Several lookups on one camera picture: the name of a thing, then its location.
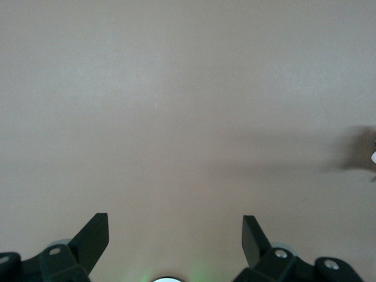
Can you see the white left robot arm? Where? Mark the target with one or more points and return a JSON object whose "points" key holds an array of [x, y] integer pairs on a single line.
{"points": [[169, 279]]}

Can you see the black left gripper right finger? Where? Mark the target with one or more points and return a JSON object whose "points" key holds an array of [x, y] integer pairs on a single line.
{"points": [[255, 243]]}

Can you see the pink white plush dog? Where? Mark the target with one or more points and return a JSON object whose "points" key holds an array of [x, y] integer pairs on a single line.
{"points": [[374, 157]]}

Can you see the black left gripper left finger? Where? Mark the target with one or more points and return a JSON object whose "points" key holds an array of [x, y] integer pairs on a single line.
{"points": [[85, 246]]}

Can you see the brown table cover sheet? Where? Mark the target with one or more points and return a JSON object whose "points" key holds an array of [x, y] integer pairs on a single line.
{"points": [[117, 88]]}

